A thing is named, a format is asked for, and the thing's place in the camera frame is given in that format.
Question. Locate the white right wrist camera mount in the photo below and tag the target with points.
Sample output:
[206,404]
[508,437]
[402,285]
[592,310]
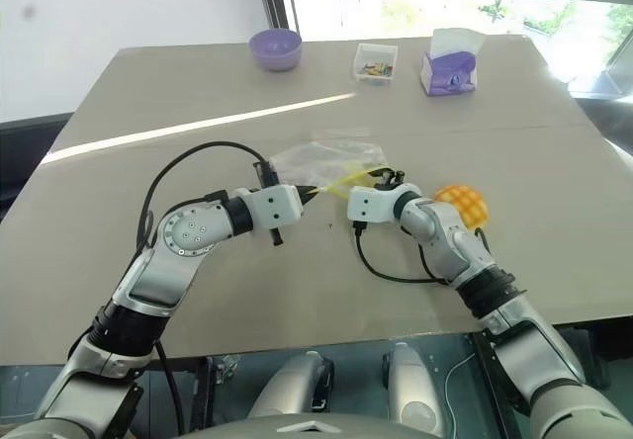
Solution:
[371,205]

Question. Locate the silver left robot leg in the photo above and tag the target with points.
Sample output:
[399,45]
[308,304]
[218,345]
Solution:
[292,384]

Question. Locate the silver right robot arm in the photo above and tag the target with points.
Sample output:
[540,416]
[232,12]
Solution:
[460,251]

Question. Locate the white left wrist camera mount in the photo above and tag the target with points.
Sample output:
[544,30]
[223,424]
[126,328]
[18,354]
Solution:
[277,206]

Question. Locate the purple and white tissue box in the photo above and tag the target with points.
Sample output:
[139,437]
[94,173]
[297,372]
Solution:
[450,70]

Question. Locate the silver right robot leg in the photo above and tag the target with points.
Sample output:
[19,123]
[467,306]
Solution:
[413,389]

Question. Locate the purple plastic bowl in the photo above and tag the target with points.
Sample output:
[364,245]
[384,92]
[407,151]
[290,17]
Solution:
[275,49]

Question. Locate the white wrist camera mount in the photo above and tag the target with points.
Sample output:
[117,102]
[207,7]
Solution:
[277,206]
[371,205]

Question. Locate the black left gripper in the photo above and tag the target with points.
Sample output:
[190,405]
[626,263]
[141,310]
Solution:
[266,174]

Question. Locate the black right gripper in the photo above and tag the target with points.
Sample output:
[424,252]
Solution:
[395,186]

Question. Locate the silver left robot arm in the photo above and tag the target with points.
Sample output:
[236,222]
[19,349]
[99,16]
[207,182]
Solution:
[148,281]

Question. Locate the clear plastic zip bag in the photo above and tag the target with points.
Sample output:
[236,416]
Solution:
[326,158]

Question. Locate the grey robot torso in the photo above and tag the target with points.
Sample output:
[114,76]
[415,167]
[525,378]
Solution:
[316,428]

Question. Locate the clear plastic box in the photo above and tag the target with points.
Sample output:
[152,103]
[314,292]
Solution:
[376,63]

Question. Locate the orange waffle-pattern bread snack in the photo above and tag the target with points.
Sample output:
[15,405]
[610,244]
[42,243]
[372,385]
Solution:
[469,205]

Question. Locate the silver robot leg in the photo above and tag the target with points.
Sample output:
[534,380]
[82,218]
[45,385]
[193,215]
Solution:
[413,389]
[292,384]

